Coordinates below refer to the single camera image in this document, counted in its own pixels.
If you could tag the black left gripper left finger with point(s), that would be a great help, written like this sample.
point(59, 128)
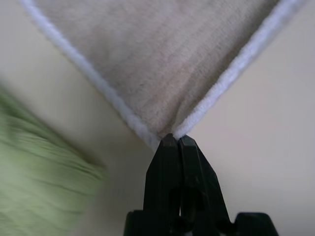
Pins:
point(162, 177)

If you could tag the beige towel with white trim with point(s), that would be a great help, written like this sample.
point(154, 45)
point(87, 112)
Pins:
point(157, 61)

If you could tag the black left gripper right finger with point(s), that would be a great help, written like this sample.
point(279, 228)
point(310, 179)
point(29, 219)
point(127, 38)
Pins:
point(199, 182)

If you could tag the green towel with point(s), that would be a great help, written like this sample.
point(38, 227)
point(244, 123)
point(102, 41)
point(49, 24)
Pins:
point(37, 177)

